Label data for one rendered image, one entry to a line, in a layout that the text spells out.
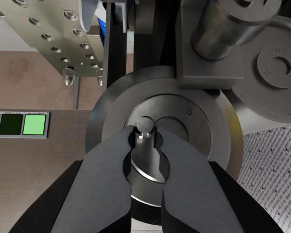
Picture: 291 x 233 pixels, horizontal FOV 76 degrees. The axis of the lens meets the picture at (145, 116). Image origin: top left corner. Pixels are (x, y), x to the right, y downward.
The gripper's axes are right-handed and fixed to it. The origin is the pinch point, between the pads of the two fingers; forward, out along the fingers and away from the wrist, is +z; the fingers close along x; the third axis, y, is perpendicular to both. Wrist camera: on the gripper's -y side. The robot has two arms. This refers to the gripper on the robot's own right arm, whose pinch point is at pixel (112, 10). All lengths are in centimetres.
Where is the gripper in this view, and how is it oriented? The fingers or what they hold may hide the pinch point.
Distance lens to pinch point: 26.9
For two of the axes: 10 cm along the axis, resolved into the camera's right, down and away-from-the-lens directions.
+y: -0.1, 9.8, -2.1
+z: -0.3, 2.1, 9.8
